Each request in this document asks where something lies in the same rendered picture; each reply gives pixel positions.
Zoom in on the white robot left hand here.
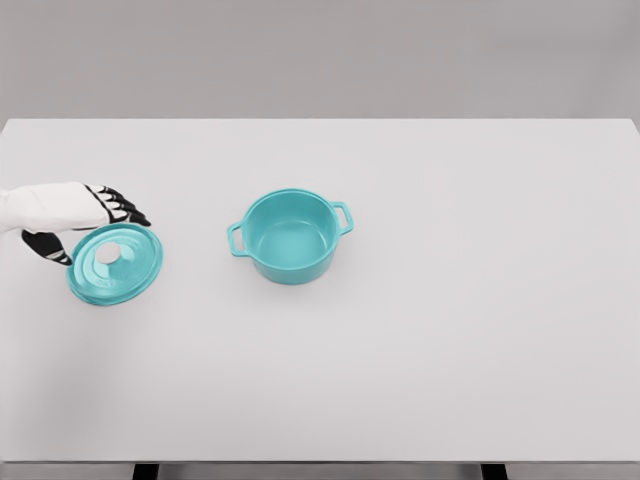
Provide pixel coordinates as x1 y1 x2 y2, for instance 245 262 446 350
11 181 153 266

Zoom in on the teal pot with handles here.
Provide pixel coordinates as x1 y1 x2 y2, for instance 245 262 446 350
226 188 355 286

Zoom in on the teal pot lid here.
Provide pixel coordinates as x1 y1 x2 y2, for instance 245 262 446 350
66 223 165 307

